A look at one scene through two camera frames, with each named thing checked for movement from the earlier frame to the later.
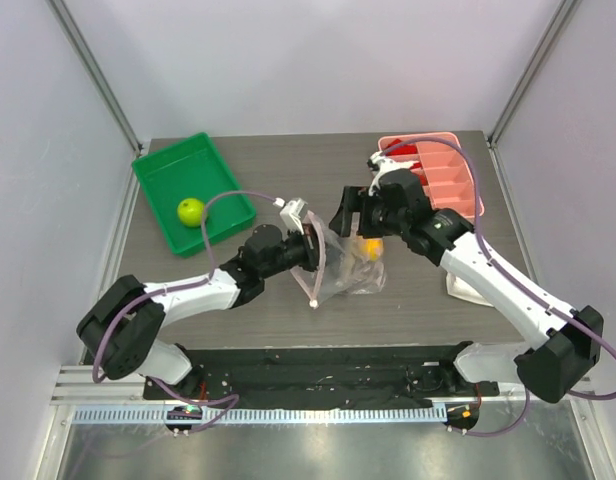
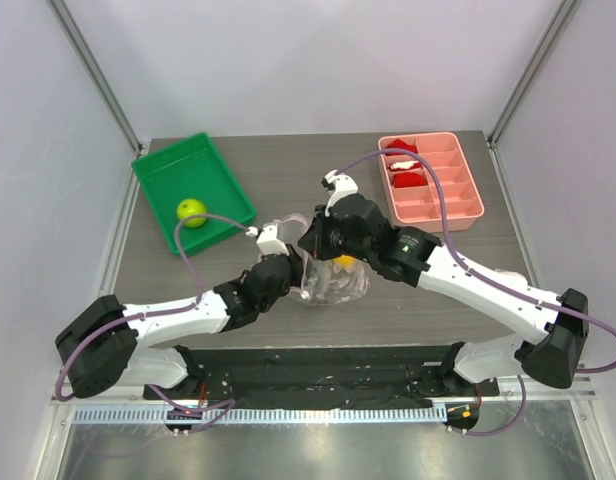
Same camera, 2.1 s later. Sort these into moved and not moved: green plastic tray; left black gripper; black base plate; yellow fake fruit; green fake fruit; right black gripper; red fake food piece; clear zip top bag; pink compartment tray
Moved: left black gripper; yellow fake fruit; clear zip top bag; right black gripper
Not moved: pink compartment tray; red fake food piece; green fake fruit; green plastic tray; black base plate
